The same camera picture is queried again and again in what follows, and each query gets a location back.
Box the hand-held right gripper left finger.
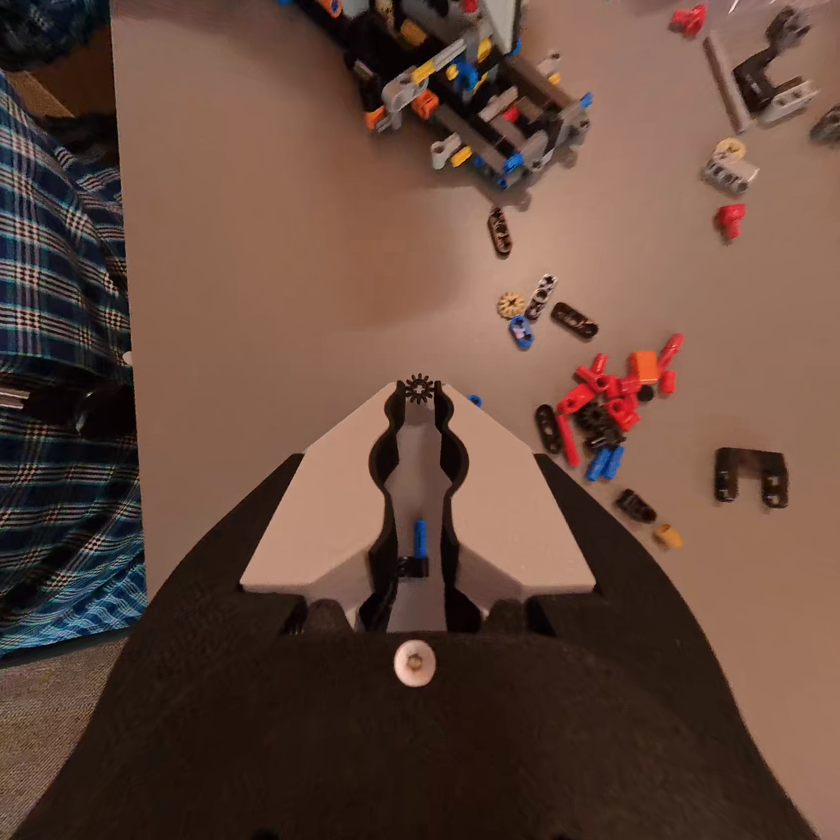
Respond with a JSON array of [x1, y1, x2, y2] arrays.
[[239, 381, 410, 633]]

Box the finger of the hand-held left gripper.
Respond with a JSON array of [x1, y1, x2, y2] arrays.
[[489, 0, 526, 53]]

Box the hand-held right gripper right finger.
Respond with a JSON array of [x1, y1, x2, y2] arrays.
[[430, 381, 597, 633]]

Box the lego car chassis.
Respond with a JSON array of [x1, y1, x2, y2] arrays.
[[276, 0, 595, 191]]

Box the person's left forearm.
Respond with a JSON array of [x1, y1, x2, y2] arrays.
[[0, 0, 111, 70]]

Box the pile of small lego pieces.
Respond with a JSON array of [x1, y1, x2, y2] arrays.
[[535, 331, 686, 483]]

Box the grey lego axle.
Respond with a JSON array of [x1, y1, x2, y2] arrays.
[[702, 34, 752, 132]]

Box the black and white lego liftarm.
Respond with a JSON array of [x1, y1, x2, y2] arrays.
[[525, 273, 559, 321]]

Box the grey lego connector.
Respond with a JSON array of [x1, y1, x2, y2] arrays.
[[701, 154, 761, 196]]

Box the person's torso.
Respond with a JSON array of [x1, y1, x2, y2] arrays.
[[0, 66, 148, 657]]

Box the black lego frame piece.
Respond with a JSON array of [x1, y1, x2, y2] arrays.
[[714, 446, 790, 509]]

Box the black and grey lego bracket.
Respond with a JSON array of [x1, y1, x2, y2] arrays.
[[730, 7, 821, 126]]

